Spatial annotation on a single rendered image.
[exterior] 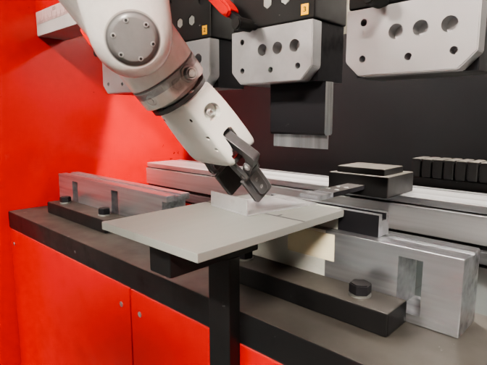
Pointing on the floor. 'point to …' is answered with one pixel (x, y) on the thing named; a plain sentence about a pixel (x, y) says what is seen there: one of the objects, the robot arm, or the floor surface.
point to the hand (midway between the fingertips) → (243, 182)
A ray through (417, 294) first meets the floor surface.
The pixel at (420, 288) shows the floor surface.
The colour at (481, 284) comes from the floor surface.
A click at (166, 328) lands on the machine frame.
